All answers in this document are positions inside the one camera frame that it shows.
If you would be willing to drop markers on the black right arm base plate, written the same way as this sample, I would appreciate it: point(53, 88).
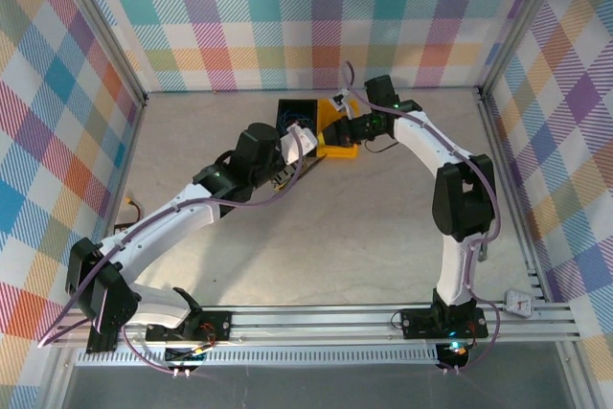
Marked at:
point(416, 323)

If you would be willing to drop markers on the black upright bracket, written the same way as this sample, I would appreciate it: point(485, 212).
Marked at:
point(103, 341)

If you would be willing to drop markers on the small white clock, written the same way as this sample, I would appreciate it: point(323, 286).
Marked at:
point(519, 302)

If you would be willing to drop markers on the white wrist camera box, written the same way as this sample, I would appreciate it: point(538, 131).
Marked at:
point(342, 102)
point(289, 150)

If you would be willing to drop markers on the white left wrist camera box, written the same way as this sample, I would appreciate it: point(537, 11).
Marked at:
point(289, 150)

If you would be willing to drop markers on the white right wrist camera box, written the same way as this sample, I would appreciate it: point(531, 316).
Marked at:
point(342, 102)

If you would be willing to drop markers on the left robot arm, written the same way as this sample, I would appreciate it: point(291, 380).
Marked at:
point(167, 217)

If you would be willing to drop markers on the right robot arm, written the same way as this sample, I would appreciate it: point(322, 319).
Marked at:
point(462, 198)

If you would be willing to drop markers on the black plastic bin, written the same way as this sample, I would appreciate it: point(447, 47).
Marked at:
point(297, 105)

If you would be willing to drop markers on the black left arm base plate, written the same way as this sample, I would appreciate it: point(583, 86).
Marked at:
point(218, 325)

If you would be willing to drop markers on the aluminium frame post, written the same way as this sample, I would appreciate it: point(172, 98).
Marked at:
point(519, 21)
point(103, 26)

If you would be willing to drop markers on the aluminium side rail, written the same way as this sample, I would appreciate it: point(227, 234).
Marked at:
point(125, 165)
point(507, 179)

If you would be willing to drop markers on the yellow plastic bin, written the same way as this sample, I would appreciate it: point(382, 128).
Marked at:
point(337, 152)

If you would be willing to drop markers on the black controller board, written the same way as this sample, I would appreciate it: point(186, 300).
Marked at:
point(455, 354)
point(184, 356)

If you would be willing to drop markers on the aluminium front rail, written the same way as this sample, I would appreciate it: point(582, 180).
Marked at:
point(311, 323)

